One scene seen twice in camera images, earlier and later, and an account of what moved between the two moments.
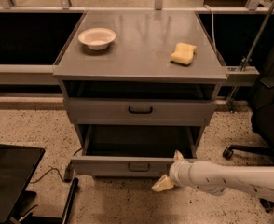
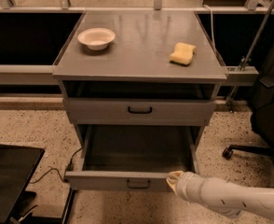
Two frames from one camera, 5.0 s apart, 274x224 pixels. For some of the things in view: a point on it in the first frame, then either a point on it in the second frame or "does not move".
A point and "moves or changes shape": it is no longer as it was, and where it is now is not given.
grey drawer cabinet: [141, 86] does not move
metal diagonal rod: [255, 43] does not move
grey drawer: [132, 150] moves or changes shape
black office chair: [269, 119] does not move
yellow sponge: [184, 54] does not move
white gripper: [175, 172] to [188, 187]
